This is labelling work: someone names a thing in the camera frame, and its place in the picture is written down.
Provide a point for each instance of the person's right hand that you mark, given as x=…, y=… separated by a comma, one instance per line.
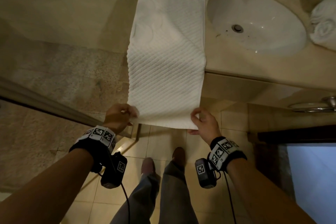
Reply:
x=207, y=126

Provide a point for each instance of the person's left hand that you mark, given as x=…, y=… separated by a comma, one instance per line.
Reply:
x=118, y=117

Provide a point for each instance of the large white towel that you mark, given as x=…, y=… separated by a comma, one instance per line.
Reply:
x=168, y=61

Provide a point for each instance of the small white towel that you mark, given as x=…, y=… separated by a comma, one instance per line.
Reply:
x=325, y=36

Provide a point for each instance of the white waffle towel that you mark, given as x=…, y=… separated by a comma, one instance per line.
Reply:
x=325, y=8

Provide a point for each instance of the person's right forearm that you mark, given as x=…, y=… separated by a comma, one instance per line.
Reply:
x=262, y=197

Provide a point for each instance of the person's left forearm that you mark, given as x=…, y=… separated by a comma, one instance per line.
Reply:
x=44, y=192

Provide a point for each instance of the person's brown shoe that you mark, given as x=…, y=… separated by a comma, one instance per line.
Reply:
x=147, y=166
x=178, y=155

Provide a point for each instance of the person's grey trousers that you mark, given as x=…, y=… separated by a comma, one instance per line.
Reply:
x=173, y=195

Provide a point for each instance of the right marker wrist band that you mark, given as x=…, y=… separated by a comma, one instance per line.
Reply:
x=225, y=154

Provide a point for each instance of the marker wrist band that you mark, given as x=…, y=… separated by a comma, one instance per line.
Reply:
x=94, y=142
x=225, y=154

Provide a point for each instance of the left marker wrist band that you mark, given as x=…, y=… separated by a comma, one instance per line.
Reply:
x=94, y=142

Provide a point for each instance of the chrome sink drain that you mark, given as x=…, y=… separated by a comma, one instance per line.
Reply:
x=237, y=28

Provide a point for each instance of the pale blue panel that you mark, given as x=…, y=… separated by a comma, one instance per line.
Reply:
x=312, y=184

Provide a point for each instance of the white sink basin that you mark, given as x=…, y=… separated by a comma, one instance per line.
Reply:
x=262, y=19

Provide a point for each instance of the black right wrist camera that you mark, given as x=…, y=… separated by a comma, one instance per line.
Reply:
x=204, y=174

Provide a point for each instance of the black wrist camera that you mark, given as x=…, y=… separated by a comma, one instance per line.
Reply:
x=113, y=171
x=204, y=174

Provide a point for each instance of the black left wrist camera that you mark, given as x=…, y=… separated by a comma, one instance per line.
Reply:
x=113, y=171

